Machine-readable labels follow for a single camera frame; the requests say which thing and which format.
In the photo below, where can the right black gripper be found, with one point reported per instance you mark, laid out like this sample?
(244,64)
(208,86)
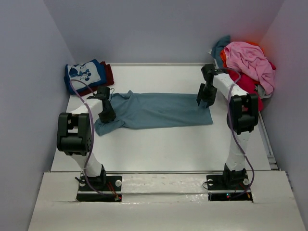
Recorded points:
(201,96)

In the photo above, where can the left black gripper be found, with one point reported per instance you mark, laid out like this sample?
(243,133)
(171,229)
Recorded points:
(110,115)

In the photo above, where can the grey-blue t shirt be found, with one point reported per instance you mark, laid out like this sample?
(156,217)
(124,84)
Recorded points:
(155,110)

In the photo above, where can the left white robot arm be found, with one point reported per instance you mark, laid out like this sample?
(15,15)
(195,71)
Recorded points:
(75,135)

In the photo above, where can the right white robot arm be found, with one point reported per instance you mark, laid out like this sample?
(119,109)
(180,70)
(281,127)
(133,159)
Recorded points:
(242,118)

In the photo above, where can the magenta t shirt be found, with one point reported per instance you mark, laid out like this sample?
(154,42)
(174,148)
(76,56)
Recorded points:
(248,84)

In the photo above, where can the folded blue mickey t shirt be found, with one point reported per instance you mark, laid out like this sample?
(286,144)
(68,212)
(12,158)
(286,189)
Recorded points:
(91,73)

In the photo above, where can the folded dark red t shirt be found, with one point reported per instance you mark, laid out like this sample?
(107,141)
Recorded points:
(109,80)

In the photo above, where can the teal t shirt in pile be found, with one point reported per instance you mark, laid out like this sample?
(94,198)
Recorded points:
(219,46)

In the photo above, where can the pink t shirt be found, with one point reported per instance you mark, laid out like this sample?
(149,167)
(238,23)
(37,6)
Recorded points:
(250,60)

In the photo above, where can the grey white t shirt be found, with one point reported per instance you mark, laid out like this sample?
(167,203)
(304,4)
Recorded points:
(261,92)

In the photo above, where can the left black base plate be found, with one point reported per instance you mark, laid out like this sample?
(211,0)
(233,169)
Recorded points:
(110,192)

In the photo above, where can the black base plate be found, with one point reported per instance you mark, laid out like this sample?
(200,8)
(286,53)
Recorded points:
(110,192)
(218,191)

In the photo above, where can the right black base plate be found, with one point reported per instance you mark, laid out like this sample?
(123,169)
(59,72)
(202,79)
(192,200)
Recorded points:
(218,191)

